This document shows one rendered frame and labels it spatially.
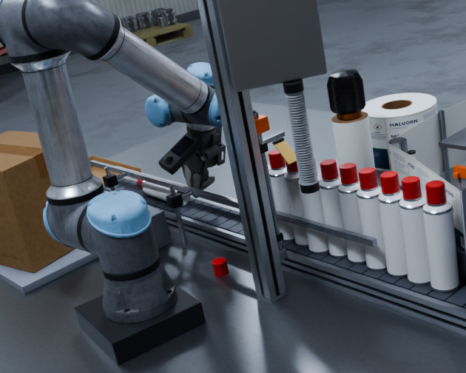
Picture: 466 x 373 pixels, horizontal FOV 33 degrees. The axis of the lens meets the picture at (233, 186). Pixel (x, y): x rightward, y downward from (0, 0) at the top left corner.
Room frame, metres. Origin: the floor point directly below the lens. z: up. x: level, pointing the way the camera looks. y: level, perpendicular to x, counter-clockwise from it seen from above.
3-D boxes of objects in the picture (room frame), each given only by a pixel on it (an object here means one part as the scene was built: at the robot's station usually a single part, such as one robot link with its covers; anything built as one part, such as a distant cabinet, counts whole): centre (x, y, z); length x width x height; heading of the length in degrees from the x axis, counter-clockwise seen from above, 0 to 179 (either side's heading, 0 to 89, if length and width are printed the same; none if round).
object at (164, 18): (9.76, 0.78, 0.17); 1.18 x 0.82 x 0.33; 118
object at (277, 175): (1.58, -0.10, 0.98); 0.05 x 0.05 x 0.20
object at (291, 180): (1.54, -0.14, 0.98); 0.05 x 0.05 x 0.20
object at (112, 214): (1.42, 0.23, 1.05); 0.13 x 0.12 x 0.14; 42
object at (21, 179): (1.92, 0.55, 0.99); 0.30 x 0.24 x 0.27; 47
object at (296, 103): (1.35, -0.14, 1.18); 0.04 x 0.04 x 0.21
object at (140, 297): (1.41, 0.23, 0.93); 0.15 x 0.15 x 0.10
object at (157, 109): (1.70, 0.09, 1.20); 0.11 x 0.11 x 0.08; 42
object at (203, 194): (1.76, 0.08, 0.95); 1.07 x 0.01 x 0.01; 36
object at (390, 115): (1.93, -0.46, 0.95); 0.20 x 0.20 x 0.14
